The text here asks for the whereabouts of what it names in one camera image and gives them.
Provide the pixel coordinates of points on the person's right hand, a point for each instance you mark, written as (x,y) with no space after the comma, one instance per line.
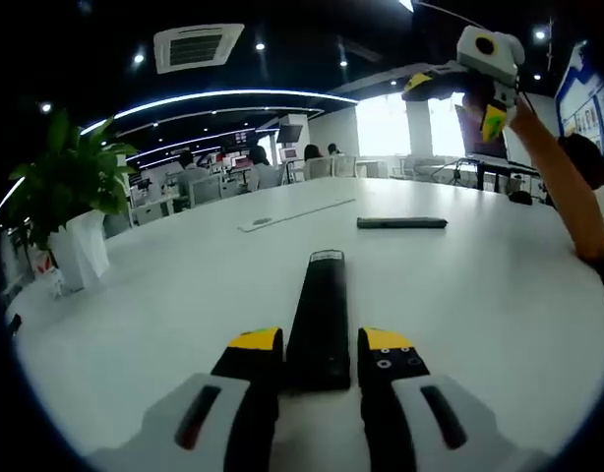
(474,105)

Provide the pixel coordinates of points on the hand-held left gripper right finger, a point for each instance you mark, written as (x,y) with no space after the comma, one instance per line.
(385,364)

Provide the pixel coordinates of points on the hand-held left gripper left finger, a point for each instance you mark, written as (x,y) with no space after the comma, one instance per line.
(248,364)

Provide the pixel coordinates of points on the green plant in white pot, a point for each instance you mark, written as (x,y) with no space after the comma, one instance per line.
(80,246)

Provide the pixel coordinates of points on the red white small carton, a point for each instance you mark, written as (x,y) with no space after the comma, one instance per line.
(46,268)

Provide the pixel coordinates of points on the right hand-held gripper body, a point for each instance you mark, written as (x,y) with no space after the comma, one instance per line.
(499,59)

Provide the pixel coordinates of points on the dark rounded object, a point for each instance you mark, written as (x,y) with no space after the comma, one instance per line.
(521,197)

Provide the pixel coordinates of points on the white office chair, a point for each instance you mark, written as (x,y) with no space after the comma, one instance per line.
(345,166)
(319,168)
(206,191)

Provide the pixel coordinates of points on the small colourful screen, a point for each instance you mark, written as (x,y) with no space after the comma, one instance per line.
(241,137)

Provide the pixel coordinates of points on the ceiling air conditioner unit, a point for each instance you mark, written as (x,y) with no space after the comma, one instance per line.
(194,49)

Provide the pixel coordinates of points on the tilted black monitor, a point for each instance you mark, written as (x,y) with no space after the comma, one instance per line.
(289,133)

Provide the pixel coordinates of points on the curved ceiling light strip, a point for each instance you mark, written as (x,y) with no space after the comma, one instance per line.
(223,92)

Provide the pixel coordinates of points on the black remote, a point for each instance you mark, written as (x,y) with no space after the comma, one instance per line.
(317,319)

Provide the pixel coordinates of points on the dark display on stand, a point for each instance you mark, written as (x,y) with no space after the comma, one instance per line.
(489,147)

